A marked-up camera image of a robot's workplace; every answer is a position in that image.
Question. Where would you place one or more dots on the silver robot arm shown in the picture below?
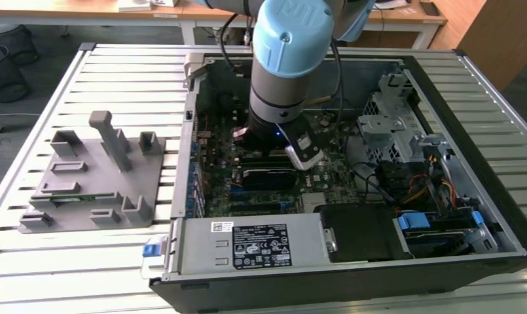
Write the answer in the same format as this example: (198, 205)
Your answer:
(280, 95)

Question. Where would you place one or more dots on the silver chipset heatsink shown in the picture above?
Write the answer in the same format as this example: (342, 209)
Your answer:
(315, 202)

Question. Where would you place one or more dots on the green motherboard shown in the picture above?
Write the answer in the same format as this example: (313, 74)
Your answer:
(334, 176)

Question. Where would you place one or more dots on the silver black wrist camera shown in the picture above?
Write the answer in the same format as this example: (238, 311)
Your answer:
(305, 153)

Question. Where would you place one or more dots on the RAM slot white clips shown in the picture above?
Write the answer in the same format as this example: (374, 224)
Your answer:
(259, 159)

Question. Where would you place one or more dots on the blue expansion slot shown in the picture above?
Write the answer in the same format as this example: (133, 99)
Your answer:
(240, 189)

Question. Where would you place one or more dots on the blue case latch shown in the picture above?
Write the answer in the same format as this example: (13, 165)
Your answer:
(152, 250)

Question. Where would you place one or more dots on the RAM slot black clips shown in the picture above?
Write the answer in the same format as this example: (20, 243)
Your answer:
(252, 156)

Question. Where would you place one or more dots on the white box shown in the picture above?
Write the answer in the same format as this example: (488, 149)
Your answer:
(135, 6)

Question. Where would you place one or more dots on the black expansion slot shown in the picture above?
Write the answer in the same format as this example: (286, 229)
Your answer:
(255, 208)

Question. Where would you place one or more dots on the black graphics card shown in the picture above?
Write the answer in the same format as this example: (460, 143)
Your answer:
(268, 180)

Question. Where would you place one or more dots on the black plastic fan shroud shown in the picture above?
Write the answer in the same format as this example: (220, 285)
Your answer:
(359, 229)

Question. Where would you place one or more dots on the grey power supply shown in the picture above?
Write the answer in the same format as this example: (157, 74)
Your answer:
(203, 245)

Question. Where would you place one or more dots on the wooden office desk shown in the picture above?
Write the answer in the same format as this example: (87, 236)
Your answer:
(72, 13)

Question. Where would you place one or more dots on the grey parts rack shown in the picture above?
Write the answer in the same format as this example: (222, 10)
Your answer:
(97, 183)

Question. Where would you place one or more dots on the silver disk bay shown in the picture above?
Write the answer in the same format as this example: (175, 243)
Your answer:
(486, 238)

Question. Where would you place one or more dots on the green RAM stick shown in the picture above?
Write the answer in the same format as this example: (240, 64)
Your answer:
(89, 197)

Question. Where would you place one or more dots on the black PC case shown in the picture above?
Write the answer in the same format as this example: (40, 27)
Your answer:
(290, 291)

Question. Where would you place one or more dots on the silver drive cage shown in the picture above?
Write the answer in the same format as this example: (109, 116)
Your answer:
(377, 131)

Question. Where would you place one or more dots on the wooden cabinet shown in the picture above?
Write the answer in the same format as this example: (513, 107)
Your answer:
(500, 39)

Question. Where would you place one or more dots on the blue disk carrier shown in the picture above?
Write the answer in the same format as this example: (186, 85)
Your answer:
(414, 222)

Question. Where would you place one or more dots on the black mesh waste bin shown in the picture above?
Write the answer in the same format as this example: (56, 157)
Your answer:
(6, 81)
(24, 42)

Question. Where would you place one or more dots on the small grey wrist camera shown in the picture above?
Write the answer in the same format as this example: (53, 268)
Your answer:
(240, 134)

